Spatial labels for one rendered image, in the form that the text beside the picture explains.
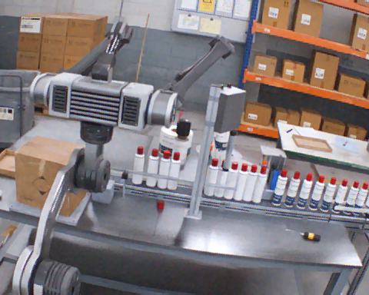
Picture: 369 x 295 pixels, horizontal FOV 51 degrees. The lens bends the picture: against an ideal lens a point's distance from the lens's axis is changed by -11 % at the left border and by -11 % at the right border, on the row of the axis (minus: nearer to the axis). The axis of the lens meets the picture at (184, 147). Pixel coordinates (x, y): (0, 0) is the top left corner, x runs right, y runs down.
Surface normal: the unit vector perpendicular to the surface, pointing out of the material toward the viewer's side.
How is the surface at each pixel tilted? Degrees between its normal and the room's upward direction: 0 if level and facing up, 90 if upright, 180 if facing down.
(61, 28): 90
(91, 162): 90
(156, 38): 90
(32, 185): 90
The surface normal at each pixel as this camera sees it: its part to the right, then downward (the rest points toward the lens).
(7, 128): 0.18, 0.44
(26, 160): -0.16, 0.34
